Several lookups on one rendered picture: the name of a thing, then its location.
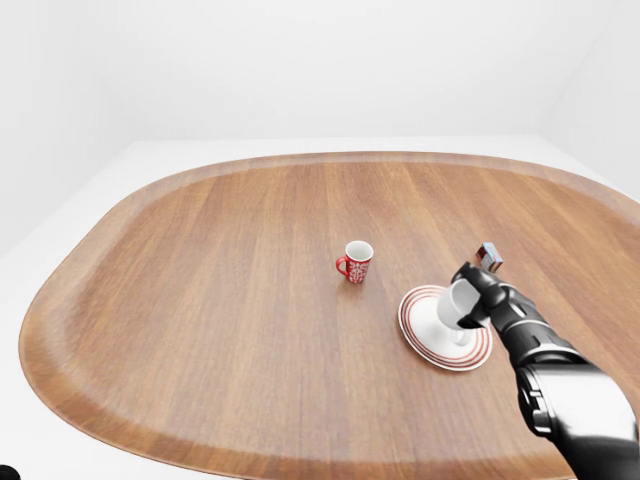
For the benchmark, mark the white mug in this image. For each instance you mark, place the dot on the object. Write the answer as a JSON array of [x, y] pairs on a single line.
[[457, 305]]

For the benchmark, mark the white plate with red rings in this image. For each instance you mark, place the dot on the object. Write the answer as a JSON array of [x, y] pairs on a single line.
[[425, 330]]

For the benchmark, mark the red patterned mug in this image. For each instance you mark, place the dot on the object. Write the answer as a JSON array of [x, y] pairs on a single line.
[[356, 265]]

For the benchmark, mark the small printed box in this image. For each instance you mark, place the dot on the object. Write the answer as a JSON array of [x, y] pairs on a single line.
[[489, 255]]

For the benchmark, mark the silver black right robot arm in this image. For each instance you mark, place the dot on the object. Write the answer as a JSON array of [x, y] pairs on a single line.
[[565, 380]]

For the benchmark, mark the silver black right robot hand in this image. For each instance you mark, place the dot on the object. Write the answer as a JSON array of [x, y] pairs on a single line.
[[492, 295]]

